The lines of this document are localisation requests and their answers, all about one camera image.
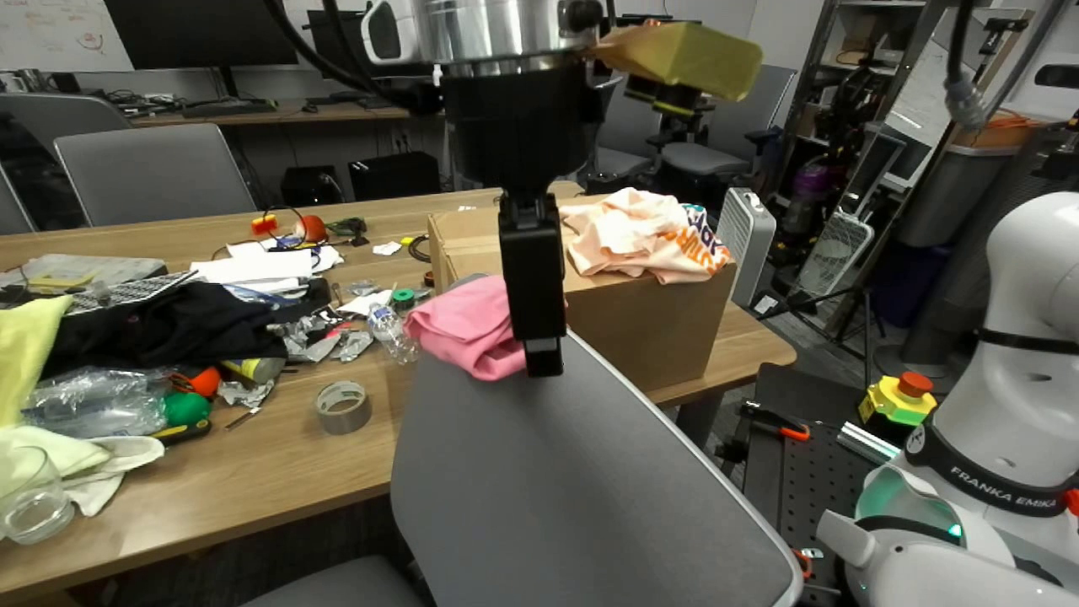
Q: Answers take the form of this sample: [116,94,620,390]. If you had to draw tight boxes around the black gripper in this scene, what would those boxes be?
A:
[439,49,602,381]

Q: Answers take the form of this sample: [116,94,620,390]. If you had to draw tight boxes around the pink shirt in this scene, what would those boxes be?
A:
[406,273,534,387]

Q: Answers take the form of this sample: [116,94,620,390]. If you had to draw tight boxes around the peach shirt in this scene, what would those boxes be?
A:
[557,186,731,290]

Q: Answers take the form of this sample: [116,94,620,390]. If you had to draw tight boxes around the brown cardboard box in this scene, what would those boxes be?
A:
[424,181,743,390]

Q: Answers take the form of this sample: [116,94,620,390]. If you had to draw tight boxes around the clear plastic bottle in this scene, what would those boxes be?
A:
[364,300,421,369]

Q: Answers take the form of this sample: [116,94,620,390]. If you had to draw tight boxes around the large black bag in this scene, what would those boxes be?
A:
[343,148,447,207]

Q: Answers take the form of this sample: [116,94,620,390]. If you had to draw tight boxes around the small black gadget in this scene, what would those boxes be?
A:
[330,215,376,251]

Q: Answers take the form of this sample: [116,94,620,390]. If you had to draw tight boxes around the grey office chair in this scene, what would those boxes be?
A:
[241,329,811,607]

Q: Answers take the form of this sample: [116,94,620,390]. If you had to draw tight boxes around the white air purifier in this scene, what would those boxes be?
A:
[717,181,784,311]

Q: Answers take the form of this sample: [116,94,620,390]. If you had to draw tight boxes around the crumpled silver foil wrappers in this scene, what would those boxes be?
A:
[266,313,380,371]

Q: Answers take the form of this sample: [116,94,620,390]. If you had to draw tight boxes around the red toy pieces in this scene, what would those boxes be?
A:
[246,210,335,245]

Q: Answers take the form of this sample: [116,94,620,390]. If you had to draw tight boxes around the grey tape roll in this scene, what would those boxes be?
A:
[314,379,376,438]

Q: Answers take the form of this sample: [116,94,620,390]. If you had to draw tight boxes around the small black bag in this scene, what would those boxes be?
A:
[278,163,349,210]

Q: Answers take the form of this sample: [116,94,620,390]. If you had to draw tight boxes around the white paper stack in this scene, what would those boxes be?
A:
[185,238,349,303]

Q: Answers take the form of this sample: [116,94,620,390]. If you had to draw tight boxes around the yellow foam block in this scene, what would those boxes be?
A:
[591,16,769,103]

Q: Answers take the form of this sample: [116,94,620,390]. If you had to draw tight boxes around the orange black screwdriver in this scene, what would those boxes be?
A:
[736,398,815,446]

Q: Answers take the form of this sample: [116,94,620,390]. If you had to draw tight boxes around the yellow green wrapper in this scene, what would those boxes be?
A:
[217,353,291,387]

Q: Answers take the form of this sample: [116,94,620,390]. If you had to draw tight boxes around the wooden computer desk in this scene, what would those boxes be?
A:
[133,97,452,194]

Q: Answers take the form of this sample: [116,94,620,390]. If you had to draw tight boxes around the white handheld device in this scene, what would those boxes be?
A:
[797,207,879,303]

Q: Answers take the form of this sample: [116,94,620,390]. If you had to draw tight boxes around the orange toy piece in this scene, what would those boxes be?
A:
[184,365,225,401]

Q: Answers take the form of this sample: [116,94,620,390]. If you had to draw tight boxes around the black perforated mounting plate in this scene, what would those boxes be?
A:
[719,365,908,559]

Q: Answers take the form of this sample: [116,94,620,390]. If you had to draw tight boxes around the black cloth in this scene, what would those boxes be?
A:
[46,281,337,379]

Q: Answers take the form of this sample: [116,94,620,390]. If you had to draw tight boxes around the green toy ball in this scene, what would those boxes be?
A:
[160,387,217,438]

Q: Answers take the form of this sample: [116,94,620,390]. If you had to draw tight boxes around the yellow red emergency stop button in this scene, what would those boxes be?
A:
[858,369,941,433]

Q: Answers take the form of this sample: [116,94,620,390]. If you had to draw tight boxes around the light grey chair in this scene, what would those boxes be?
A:
[50,120,261,229]

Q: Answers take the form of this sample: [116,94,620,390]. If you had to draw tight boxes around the large black monitor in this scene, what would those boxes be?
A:
[103,0,303,72]

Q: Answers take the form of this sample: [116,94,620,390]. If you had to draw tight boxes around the folded grey cloth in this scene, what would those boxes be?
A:
[19,252,174,303]

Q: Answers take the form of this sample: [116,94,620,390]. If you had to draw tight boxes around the clear plastic bag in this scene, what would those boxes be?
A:
[20,365,176,443]

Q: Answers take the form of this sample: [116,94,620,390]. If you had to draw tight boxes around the pale cream cloth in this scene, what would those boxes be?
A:
[0,424,168,521]

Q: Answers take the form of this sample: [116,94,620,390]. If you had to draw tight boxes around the dark grey chair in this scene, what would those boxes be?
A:
[0,90,130,171]

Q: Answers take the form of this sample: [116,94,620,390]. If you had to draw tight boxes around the yellow cloth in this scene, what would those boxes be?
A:
[0,293,79,433]

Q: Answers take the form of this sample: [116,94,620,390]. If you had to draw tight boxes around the whiteboard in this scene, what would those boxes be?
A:
[0,0,140,76]

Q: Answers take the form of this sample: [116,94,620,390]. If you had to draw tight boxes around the clear plastic cup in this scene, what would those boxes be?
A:
[0,446,80,550]

